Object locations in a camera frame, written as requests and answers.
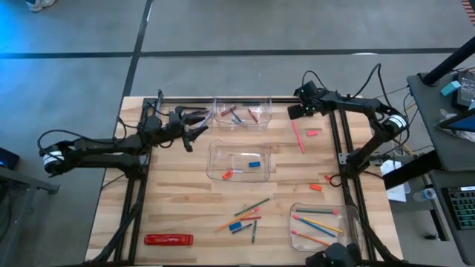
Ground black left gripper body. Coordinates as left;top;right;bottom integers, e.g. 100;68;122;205
165;111;189;140

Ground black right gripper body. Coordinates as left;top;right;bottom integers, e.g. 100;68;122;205
302;90;330;114

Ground pale grey-blue pen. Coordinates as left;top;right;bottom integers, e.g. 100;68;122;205
199;112;215;130

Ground green pencil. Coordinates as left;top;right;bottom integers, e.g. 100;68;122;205
234;197;272;217

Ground orange pencil with pink eraser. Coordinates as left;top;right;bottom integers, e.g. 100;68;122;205
290;229;331;248
214;207;261;234

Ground grey pencil with pink eraser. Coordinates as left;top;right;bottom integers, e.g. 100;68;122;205
295;208;340;216

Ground dark pen with black grip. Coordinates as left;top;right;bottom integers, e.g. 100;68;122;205
231;222;254;235

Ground blue pencil with pink eraser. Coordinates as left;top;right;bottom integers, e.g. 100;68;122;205
292;214;338;238

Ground yellow pencil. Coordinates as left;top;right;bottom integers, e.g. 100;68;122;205
302;217;344;234

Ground clear plastic bin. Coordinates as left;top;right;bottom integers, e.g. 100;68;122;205
213;96;273;132
206;139;275;183
289;202;364;256
157;96;216;134

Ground red stapler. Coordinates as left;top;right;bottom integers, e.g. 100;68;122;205
143;233;194;247

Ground grey cart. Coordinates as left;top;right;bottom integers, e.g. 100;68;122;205
406;70;475;171

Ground white paper sheet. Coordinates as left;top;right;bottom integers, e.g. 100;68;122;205
379;158;412;204

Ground teal box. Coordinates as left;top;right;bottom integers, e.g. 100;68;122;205
439;79;462;98

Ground black pole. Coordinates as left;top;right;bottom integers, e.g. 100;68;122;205
422;36;475;87

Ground clear water bottle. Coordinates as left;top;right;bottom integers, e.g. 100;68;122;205
411;187;439;203

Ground dark tablet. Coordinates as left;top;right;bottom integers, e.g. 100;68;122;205
436;108;475;134

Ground black device box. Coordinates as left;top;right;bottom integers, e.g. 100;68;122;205
455;69;475;111

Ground grey metal stand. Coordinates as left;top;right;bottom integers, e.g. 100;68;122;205
0;165;61;267

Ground black device with blue light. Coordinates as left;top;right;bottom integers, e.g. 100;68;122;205
0;146;21;171

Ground red striped object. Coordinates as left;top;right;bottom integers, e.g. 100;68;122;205
461;0;475;26

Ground black keyboard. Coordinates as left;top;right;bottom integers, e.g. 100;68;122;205
441;185;475;231

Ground person's shoe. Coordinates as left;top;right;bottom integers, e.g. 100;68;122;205
24;0;57;13

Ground black aluminium rig frame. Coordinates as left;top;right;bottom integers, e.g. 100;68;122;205
85;88;400;267

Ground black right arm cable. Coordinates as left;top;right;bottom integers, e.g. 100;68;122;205
301;62;396;112

